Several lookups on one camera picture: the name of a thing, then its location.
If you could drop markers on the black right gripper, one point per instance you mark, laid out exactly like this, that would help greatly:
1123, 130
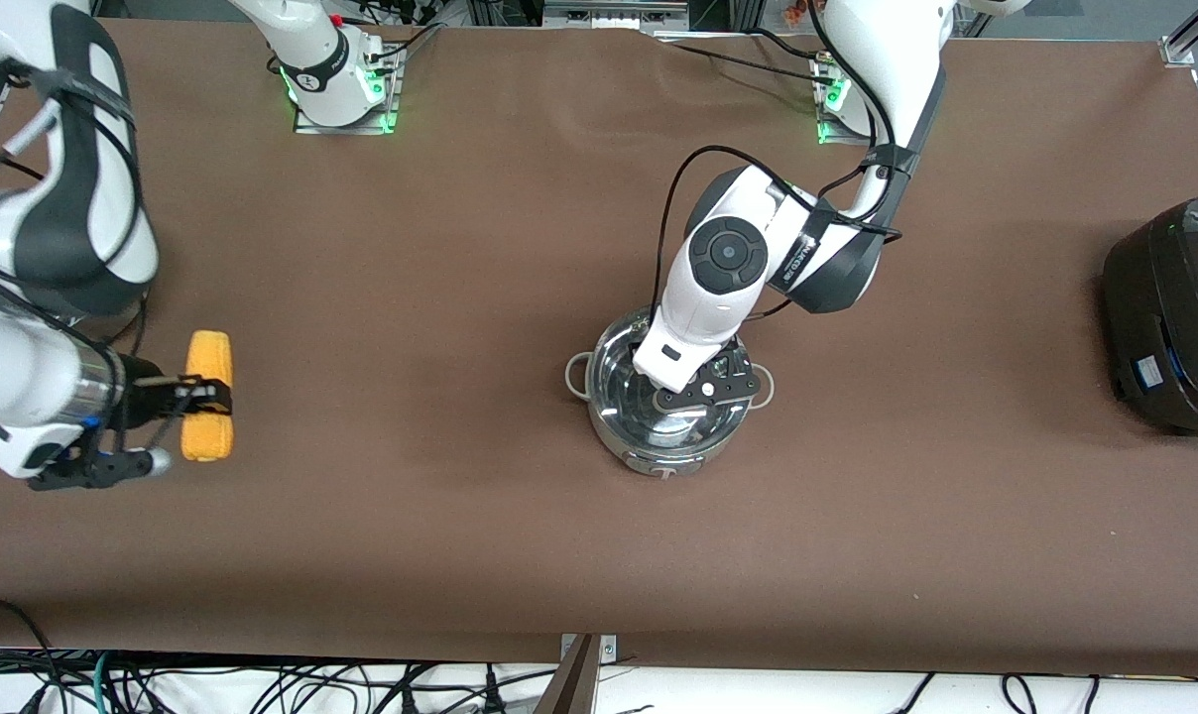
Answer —
143, 390

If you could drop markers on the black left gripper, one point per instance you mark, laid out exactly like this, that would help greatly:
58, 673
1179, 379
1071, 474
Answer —
722, 368

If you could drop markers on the yellow corn cob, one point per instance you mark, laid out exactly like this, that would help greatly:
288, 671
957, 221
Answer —
207, 441

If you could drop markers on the glass pot lid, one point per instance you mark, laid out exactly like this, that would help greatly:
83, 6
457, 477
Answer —
619, 397

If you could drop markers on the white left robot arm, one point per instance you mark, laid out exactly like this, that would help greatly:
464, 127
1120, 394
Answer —
718, 297

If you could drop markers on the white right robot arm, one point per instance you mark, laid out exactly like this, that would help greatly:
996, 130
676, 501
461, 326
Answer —
24, 367

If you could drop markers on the stainless steel cooking pot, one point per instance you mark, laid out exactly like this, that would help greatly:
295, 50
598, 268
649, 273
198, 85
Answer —
658, 464

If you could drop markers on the brown table cover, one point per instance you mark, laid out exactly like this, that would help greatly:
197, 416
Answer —
460, 248

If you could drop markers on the brown wedge-shaped bar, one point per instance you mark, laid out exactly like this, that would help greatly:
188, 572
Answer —
574, 689

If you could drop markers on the black rice cooker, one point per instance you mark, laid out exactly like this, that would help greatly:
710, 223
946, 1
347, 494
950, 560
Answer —
1164, 327

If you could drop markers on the aluminium corner profile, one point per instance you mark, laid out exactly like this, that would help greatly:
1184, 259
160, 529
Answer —
1189, 35

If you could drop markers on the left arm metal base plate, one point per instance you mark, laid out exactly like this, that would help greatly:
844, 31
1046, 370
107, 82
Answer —
827, 137

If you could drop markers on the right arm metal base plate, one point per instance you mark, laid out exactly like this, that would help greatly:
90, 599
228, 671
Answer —
346, 129

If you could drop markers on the small metal table bracket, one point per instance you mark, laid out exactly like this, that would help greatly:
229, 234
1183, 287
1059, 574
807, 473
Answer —
609, 650

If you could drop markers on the aluminium frame beam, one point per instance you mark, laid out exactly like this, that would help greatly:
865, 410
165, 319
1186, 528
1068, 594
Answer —
614, 12

